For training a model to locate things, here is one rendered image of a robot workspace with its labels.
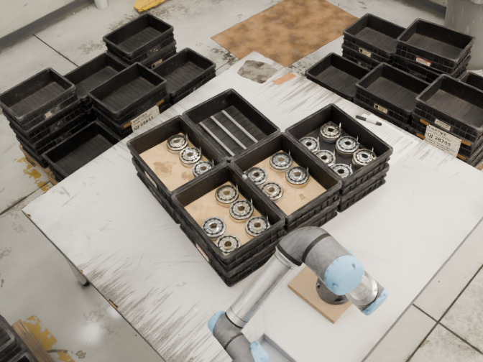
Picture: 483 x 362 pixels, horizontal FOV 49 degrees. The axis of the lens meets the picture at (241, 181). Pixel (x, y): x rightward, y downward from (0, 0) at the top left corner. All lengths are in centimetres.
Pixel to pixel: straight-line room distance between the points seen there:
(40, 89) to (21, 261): 110
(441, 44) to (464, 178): 134
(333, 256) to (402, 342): 144
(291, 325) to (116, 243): 85
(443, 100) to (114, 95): 199
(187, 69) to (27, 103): 105
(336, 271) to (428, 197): 109
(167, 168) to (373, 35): 207
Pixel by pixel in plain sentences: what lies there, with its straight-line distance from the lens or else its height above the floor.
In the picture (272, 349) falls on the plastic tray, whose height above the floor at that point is 70.
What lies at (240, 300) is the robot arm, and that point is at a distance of 167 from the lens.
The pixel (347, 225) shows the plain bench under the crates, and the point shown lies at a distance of 237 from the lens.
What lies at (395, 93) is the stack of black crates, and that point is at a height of 38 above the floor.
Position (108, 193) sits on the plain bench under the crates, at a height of 70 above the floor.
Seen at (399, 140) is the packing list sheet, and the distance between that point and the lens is 274.
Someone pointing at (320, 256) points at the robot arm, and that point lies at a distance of 154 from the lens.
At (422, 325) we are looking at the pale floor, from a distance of 298.
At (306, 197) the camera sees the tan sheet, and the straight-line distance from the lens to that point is 228.
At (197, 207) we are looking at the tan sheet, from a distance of 228.
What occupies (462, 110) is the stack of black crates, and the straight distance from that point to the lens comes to 331.
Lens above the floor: 261
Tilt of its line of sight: 49 degrees down
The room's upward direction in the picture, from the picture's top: 6 degrees counter-clockwise
